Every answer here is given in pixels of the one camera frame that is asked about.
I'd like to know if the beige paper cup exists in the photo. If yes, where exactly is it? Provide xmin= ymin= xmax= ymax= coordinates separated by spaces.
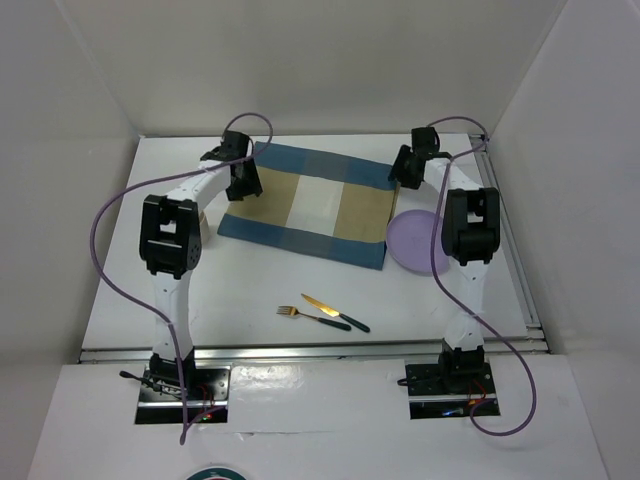
xmin=199 ymin=211 xmax=210 ymax=245

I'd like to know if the purple plate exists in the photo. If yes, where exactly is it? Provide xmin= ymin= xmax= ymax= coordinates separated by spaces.
xmin=386 ymin=209 xmax=449 ymax=275

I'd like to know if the blue tan checked placemat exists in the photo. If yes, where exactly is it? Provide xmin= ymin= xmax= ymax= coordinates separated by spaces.
xmin=217 ymin=144 xmax=397 ymax=270

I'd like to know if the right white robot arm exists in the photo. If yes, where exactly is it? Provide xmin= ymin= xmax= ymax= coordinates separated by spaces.
xmin=389 ymin=126 xmax=500 ymax=393

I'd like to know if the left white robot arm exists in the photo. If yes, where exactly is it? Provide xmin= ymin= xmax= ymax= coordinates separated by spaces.
xmin=139 ymin=131 xmax=262 ymax=399

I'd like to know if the green round sticker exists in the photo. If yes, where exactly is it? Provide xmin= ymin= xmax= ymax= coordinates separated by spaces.
xmin=187 ymin=466 xmax=247 ymax=480

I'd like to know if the aluminium right side rail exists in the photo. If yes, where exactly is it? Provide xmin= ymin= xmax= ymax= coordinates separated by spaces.
xmin=469 ymin=134 xmax=550 ymax=355

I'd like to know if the aluminium rail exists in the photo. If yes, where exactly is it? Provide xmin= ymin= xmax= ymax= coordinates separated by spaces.
xmin=469 ymin=134 xmax=550 ymax=355
xmin=79 ymin=340 xmax=546 ymax=362

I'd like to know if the gold fork green handle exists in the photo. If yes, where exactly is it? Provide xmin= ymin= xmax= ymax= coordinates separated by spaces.
xmin=276 ymin=306 xmax=351 ymax=331

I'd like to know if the gold knife green handle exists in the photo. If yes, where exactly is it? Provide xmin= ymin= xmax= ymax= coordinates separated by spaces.
xmin=302 ymin=294 xmax=371 ymax=333

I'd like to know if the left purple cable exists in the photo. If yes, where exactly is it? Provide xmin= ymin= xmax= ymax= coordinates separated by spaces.
xmin=89 ymin=112 xmax=275 ymax=446

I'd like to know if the aluminium front rail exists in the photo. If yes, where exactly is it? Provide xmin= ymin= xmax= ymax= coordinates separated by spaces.
xmin=79 ymin=340 xmax=546 ymax=362

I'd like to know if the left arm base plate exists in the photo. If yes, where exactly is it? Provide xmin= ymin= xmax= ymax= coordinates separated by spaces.
xmin=134 ymin=363 xmax=232 ymax=425

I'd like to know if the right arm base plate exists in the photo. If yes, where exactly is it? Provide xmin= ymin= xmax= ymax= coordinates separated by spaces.
xmin=396 ymin=362 xmax=500 ymax=420

